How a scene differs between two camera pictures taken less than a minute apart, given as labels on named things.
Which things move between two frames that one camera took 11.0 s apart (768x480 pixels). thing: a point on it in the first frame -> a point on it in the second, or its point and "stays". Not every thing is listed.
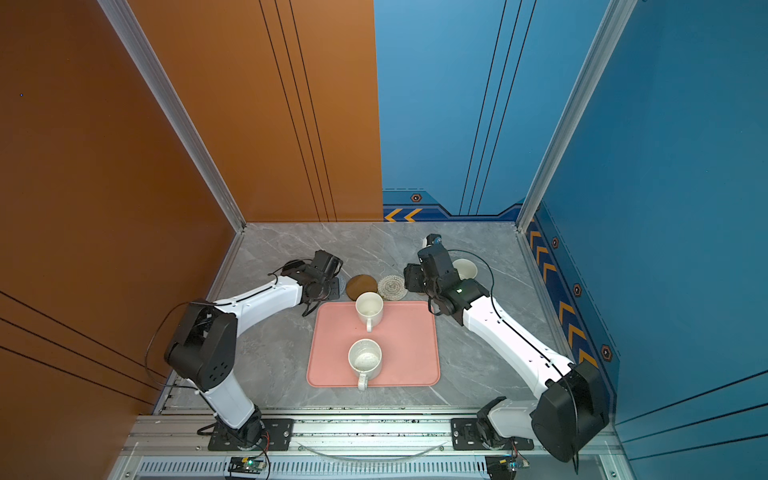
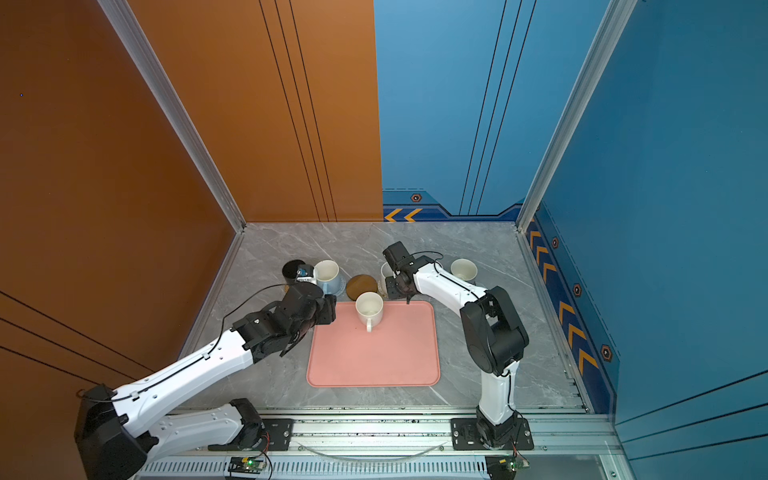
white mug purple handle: (465, 268) stays
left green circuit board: (246, 465) stays
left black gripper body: (331, 289) -> (326, 314)
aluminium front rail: (322, 437) stays
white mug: (365, 357) -> (386, 271)
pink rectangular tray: (408, 334) stays
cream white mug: (370, 308) stays
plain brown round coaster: (359, 284) stays
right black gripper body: (418, 281) -> (395, 289)
